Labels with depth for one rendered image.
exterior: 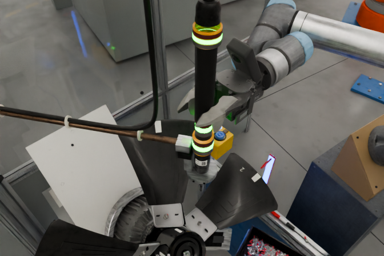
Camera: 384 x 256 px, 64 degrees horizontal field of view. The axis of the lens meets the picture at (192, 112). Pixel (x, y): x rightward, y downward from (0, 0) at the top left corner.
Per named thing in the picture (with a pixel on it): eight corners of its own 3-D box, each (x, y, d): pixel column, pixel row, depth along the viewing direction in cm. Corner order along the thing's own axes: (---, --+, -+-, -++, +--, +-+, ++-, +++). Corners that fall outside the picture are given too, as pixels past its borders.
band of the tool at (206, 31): (190, 49, 45) (190, 31, 43) (195, 34, 48) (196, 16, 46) (219, 52, 44) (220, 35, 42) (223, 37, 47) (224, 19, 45)
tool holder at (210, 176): (174, 179, 68) (172, 152, 61) (182, 154, 73) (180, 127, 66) (214, 187, 67) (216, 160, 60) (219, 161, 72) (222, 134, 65)
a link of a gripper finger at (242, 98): (232, 121, 53) (256, 94, 58) (232, 115, 52) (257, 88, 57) (210, 110, 55) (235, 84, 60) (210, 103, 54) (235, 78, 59)
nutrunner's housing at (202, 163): (191, 182, 70) (191, -18, 38) (195, 168, 73) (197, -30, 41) (208, 185, 70) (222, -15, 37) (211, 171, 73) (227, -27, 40)
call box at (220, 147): (190, 141, 139) (190, 125, 131) (206, 130, 143) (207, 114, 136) (216, 162, 130) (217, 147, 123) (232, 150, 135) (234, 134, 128)
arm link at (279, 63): (292, 58, 62) (260, 41, 66) (279, 67, 60) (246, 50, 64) (284, 86, 67) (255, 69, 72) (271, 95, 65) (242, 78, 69)
